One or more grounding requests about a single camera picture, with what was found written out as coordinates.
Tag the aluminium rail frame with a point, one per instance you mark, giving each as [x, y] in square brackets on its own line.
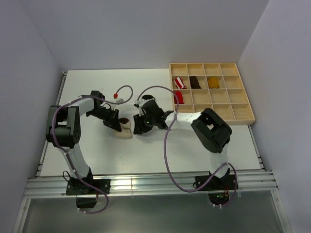
[143, 199]

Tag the beige brown striped sock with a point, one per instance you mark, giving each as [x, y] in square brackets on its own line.
[126, 129]

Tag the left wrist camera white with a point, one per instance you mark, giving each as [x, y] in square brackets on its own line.
[118, 100]

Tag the white black striped sock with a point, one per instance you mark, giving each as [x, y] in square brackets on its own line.
[147, 98]

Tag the mustard yellow rolled sock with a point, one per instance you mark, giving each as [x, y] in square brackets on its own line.
[213, 82]

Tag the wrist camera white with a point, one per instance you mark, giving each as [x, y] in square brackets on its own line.
[118, 100]
[138, 103]

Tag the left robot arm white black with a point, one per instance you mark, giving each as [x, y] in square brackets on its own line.
[63, 128]

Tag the wooden compartment tray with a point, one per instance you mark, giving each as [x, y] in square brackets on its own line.
[229, 101]

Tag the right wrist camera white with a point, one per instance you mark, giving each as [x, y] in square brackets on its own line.
[138, 103]

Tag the dark brown rolled sock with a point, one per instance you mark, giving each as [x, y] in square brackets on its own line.
[194, 83]

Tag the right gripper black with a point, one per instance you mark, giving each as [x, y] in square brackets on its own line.
[139, 127]

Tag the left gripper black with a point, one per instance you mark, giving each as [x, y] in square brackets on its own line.
[112, 122]

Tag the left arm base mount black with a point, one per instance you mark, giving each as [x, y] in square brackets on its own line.
[76, 188]

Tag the red white striped rolled sock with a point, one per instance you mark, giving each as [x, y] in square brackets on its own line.
[178, 82]

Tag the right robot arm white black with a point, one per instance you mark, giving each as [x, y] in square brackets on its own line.
[213, 132]

